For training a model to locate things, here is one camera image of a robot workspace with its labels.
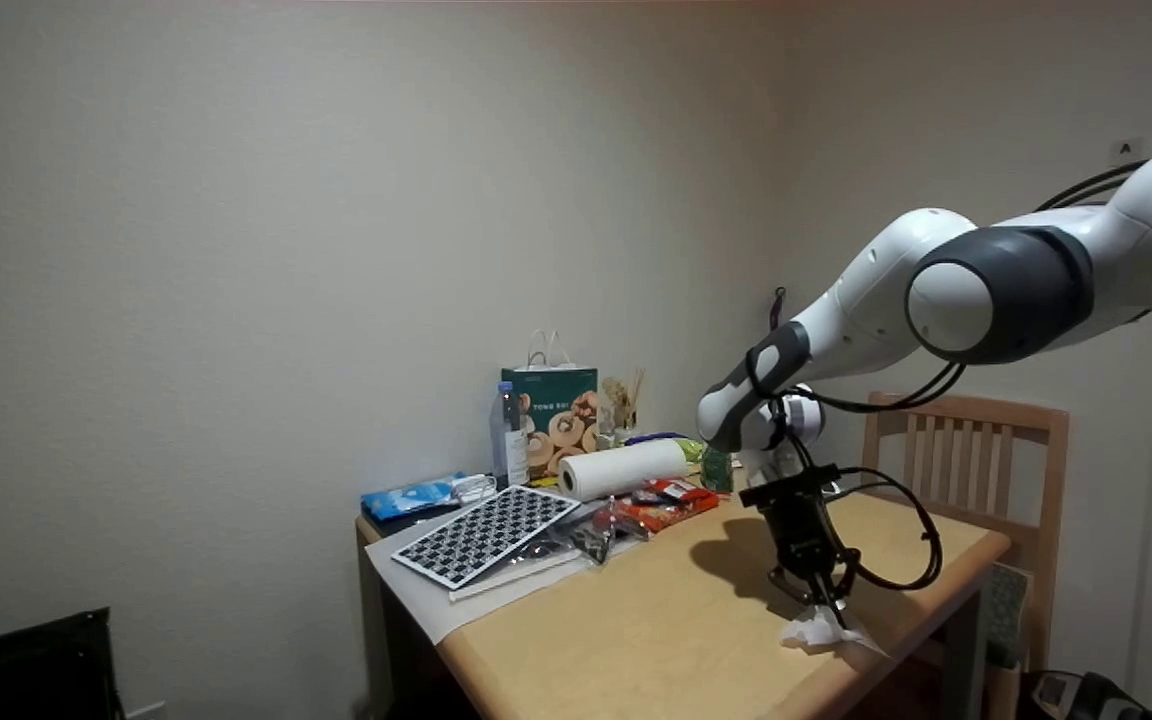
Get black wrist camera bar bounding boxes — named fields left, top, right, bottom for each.
left=741, top=464, right=840, bottom=508

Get blue plastic packet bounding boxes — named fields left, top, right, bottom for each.
left=360, top=480, right=461, bottom=525

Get clear plastic water bottle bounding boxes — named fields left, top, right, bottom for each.
left=500, top=382, right=527, bottom=488

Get white cloth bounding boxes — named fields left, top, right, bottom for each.
left=778, top=602, right=878, bottom=654

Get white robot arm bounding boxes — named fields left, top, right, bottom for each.
left=697, top=159, right=1152, bottom=453

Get wooden reed sticks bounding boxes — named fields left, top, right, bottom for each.
left=605, top=376, right=640, bottom=436

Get white paper towel roll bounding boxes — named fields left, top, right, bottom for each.
left=560, top=441, right=689, bottom=498

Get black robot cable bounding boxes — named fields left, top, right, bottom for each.
left=719, top=156, right=1152, bottom=594

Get black white checkerboard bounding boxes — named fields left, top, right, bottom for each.
left=392, top=488, right=576, bottom=591

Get wooden chair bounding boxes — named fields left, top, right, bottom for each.
left=859, top=394, right=1068, bottom=720

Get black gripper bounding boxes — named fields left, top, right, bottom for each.
left=767, top=491, right=859, bottom=626

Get green donut gift bag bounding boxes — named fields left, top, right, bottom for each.
left=500, top=362, right=601, bottom=480

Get black folding cart crate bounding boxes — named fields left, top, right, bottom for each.
left=0, top=609, right=123, bottom=720

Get red snack packet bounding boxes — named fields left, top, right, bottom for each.
left=594, top=480, right=719, bottom=537

